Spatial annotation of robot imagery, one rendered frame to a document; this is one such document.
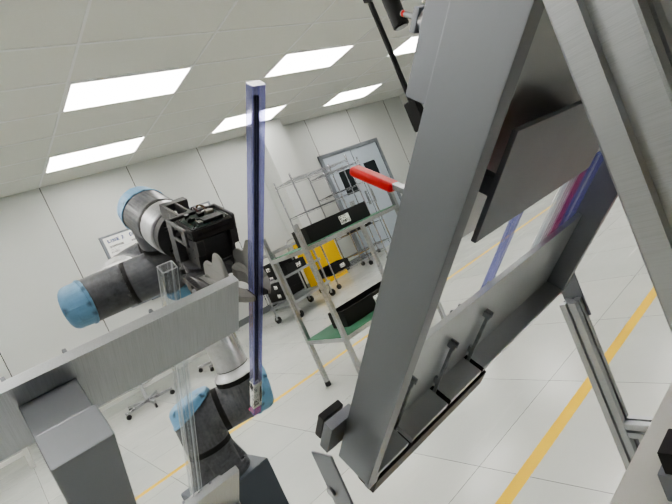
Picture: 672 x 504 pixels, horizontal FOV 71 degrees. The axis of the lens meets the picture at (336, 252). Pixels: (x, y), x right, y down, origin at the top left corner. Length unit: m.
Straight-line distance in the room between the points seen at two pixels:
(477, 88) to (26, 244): 7.15
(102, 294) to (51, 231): 6.62
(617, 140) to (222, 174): 8.14
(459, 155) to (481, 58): 0.07
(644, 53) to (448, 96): 0.15
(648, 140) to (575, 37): 0.07
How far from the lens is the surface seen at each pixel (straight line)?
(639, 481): 0.73
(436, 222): 0.43
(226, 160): 8.48
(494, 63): 0.37
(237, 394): 1.28
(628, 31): 0.30
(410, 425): 0.83
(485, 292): 0.80
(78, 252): 7.41
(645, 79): 0.30
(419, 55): 0.46
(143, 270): 0.82
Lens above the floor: 1.06
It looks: 4 degrees down
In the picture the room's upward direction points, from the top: 24 degrees counter-clockwise
